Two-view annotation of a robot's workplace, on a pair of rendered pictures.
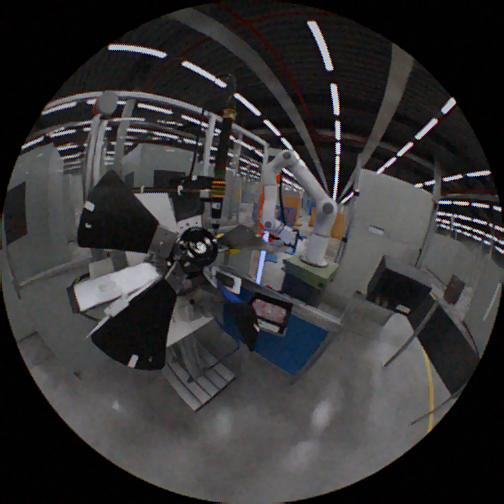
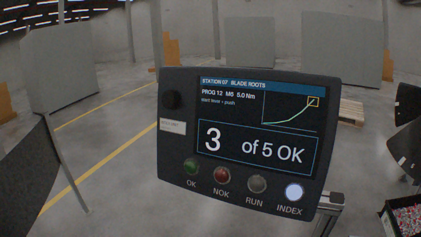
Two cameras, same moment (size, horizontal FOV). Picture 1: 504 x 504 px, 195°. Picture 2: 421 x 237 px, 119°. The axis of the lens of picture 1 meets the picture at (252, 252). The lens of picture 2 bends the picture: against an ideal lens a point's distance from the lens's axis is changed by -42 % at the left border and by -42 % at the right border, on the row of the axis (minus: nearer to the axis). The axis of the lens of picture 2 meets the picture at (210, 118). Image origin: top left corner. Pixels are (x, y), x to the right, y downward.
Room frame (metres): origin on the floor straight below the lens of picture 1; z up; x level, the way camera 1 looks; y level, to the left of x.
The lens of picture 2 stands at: (0.65, -0.73, 1.30)
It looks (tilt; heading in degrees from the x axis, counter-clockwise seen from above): 23 degrees down; 175
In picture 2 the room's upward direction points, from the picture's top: 4 degrees counter-clockwise
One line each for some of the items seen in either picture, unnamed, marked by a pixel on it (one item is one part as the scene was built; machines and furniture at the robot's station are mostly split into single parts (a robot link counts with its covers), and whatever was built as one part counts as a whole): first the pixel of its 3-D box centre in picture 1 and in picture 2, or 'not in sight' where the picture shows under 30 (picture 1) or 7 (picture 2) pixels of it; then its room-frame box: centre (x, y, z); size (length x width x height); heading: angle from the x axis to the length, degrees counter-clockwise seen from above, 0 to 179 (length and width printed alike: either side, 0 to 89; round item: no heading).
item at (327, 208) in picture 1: (325, 217); not in sight; (0.86, -0.42, 1.31); 0.19 x 0.12 x 0.24; 157
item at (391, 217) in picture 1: (384, 247); not in sight; (1.42, -1.67, 1.10); 1.21 x 0.06 x 2.20; 56
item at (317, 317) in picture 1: (271, 294); not in sight; (0.71, -0.15, 0.82); 0.90 x 0.04 x 0.08; 56
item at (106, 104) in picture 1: (105, 104); not in sight; (0.45, 0.85, 1.88); 0.16 x 0.07 x 0.16; 1
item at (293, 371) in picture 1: (261, 331); not in sight; (0.71, -0.15, 0.45); 0.82 x 0.02 x 0.66; 56
